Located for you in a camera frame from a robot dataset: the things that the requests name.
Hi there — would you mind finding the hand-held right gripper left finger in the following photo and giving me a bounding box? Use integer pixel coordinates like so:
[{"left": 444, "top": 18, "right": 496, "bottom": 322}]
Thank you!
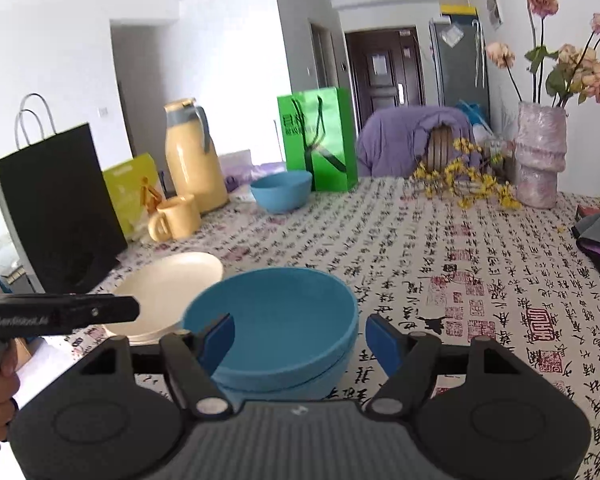
[{"left": 80, "top": 312, "right": 236, "bottom": 418}]

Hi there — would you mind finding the blue plastic bag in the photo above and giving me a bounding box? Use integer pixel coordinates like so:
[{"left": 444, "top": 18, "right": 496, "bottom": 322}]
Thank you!
[{"left": 455, "top": 100, "right": 491, "bottom": 131}]

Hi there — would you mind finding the grey refrigerator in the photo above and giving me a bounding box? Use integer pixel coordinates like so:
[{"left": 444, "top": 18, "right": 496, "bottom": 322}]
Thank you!
[{"left": 428, "top": 14, "right": 491, "bottom": 108}]

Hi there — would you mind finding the purple jacket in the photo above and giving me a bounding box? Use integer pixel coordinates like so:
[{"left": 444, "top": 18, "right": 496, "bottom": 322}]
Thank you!
[{"left": 356, "top": 105, "right": 481, "bottom": 178}]

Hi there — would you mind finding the yellow mug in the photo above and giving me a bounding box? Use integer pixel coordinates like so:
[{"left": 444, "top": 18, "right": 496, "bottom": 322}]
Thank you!
[{"left": 147, "top": 195, "right": 202, "bottom": 242}]

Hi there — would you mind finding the black paper bag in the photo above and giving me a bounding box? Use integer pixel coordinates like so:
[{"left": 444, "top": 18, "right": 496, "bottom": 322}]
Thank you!
[{"left": 0, "top": 92, "right": 128, "bottom": 295}]

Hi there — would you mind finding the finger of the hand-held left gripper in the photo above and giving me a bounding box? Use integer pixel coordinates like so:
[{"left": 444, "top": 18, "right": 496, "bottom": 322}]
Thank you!
[{"left": 55, "top": 295, "right": 141, "bottom": 329}]

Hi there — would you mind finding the pink textured vase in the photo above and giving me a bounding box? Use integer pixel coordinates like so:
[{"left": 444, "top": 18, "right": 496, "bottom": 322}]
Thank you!
[{"left": 512, "top": 101, "right": 567, "bottom": 209}]

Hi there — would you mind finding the blue bowl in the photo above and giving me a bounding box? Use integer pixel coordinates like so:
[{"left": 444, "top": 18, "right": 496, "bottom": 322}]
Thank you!
[
  {"left": 181, "top": 267, "right": 359, "bottom": 382},
  {"left": 214, "top": 330, "right": 357, "bottom": 405},
  {"left": 250, "top": 170, "right": 313, "bottom": 214}
]

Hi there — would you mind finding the yellow flower sprig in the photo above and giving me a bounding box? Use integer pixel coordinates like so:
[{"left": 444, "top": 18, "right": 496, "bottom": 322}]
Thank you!
[{"left": 412, "top": 137, "right": 523, "bottom": 211}]

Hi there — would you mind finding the yellow and blue box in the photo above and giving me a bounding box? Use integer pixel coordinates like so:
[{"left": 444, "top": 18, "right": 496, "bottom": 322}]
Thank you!
[{"left": 440, "top": 2, "right": 479, "bottom": 17}]

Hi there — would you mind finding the grey interior door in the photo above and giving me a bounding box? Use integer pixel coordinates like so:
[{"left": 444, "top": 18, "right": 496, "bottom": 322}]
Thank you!
[{"left": 308, "top": 17, "right": 343, "bottom": 91}]

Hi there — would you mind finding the yellow thermos jug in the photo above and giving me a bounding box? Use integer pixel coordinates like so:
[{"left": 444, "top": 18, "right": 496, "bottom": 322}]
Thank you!
[{"left": 163, "top": 98, "right": 229, "bottom": 214}]

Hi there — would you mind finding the purple plastic packet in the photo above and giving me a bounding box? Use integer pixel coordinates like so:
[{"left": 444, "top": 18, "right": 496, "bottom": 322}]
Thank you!
[{"left": 220, "top": 150, "right": 286, "bottom": 193}]

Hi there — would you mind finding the dark brown door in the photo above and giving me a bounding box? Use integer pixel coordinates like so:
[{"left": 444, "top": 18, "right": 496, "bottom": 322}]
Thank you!
[{"left": 345, "top": 26, "right": 426, "bottom": 121}]

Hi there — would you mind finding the wooden chair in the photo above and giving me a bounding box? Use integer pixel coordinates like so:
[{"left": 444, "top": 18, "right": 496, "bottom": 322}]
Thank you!
[{"left": 426, "top": 127, "right": 456, "bottom": 171}]

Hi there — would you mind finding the green paper bag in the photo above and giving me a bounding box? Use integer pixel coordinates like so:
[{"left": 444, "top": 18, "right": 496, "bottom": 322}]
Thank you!
[{"left": 277, "top": 86, "right": 359, "bottom": 192}]

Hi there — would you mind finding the yellow-green snack packet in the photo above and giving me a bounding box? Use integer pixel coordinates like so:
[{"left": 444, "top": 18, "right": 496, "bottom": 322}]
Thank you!
[{"left": 102, "top": 154, "right": 163, "bottom": 241}]

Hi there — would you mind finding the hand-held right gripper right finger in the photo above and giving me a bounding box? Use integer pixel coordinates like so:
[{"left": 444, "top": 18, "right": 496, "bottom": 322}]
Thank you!
[{"left": 365, "top": 312, "right": 508, "bottom": 417}]

